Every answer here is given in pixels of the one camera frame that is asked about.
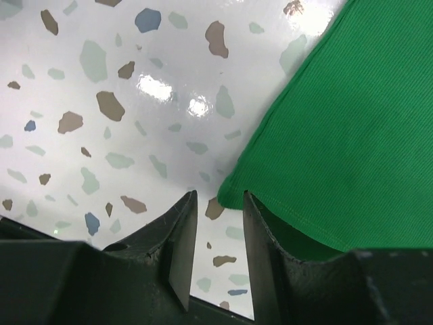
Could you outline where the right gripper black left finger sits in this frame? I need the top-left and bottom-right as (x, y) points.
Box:
(1, 191), (198, 324)

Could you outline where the green tank top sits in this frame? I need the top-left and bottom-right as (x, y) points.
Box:
(217, 1), (432, 261)

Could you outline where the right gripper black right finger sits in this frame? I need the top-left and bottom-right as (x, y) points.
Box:
(243, 192), (432, 324)

